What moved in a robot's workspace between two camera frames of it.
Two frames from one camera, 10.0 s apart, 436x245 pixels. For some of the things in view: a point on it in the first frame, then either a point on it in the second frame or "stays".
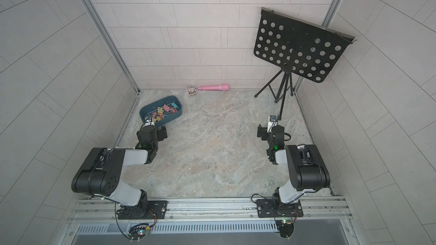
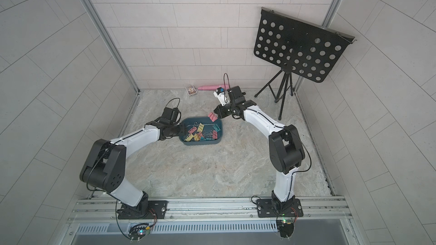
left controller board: [138, 231] stays
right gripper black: [264, 137] → [222, 113]
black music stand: [292, 46] stays
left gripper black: [160, 133] → [183, 130]
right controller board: [286, 227] stays
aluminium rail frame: [103, 211] stays
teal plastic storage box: [162, 110] → [189, 121]
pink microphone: [221, 87] stays
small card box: [191, 90] stays
